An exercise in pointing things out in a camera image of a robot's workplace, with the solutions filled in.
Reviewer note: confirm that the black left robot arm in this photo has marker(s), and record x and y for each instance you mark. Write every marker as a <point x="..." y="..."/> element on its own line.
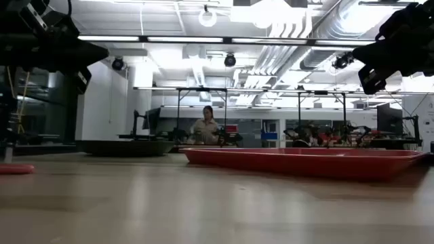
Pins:
<point x="10" y="44"/>

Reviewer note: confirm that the black background rig frame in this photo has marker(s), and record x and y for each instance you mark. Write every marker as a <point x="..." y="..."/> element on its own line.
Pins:
<point x="344" y="112"/>
<point x="178" y="112"/>

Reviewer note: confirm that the dark grey plate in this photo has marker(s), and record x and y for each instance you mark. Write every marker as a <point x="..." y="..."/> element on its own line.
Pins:
<point x="125" y="148"/>

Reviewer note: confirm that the red plastic tray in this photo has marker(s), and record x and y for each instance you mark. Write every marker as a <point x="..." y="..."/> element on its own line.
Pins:
<point x="305" y="164"/>

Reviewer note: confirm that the black ceiling spotlight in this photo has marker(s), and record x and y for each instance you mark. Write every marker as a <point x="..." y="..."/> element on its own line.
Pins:
<point x="117" y="64"/>
<point x="341" y="61"/>
<point x="230" y="60"/>

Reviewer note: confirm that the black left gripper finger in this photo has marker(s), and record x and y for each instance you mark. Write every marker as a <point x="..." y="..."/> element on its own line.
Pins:
<point x="83" y="80"/>

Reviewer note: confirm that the red box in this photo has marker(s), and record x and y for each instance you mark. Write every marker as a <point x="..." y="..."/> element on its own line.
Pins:
<point x="231" y="128"/>

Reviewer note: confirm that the large black monitor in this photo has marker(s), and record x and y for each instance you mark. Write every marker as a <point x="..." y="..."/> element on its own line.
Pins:
<point x="389" y="118"/>

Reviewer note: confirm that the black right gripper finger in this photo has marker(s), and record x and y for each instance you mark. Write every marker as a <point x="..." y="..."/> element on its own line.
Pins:
<point x="372" y="80"/>
<point x="369" y="53"/>

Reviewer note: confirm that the person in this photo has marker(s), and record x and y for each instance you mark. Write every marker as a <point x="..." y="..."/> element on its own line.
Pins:
<point x="205" y="130"/>

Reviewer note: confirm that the blue bin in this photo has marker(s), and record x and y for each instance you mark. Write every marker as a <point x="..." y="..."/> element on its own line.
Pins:
<point x="269" y="136"/>

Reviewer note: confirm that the white poster board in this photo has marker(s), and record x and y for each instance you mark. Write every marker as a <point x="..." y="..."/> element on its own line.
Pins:
<point x="425" y="118"/>

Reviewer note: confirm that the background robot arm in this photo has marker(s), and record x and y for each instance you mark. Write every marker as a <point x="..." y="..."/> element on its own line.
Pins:
<point x="230" y="137"/>
<point x="305" y="135"/>

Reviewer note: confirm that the small black monitor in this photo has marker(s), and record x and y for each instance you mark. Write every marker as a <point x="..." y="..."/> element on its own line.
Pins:
<point x="152" y="119"/>

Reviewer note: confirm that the red plastic fork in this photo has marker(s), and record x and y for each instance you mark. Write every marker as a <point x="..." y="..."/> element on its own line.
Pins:
<point x="15" y="168"/>

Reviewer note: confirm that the left gripper finger yellow tape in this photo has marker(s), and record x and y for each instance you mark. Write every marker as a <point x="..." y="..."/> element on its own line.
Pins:
<point x="89" y="56"/>

